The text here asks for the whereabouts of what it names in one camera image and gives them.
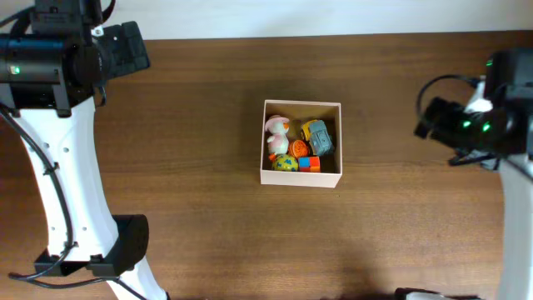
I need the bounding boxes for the grey yellow toy truck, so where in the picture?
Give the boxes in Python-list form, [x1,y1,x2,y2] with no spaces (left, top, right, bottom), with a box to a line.
[301,119,335,157]

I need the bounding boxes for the multicolour puzzle cube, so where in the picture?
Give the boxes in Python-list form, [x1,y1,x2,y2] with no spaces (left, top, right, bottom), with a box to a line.
[298,157,321,173]

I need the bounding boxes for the orange lattice ball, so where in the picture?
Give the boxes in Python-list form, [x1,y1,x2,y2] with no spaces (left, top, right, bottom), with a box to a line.
[288,140,310,158]

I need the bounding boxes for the yellow ball blue letters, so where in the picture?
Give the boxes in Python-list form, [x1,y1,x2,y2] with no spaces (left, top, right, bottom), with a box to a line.
[271,154,299,172]

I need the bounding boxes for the white duck toy pink hat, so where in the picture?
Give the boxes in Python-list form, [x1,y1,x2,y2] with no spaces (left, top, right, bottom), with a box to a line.
[264,115,290,161]

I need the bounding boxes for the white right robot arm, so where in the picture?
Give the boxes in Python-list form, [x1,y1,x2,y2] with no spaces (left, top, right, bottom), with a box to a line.
[394,80,532,300]

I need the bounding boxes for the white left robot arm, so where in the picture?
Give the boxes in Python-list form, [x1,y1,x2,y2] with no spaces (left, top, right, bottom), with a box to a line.
[1,22,168,299]

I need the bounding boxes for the white cardboard box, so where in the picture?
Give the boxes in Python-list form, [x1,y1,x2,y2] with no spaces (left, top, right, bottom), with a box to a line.
[260,99,343,188]

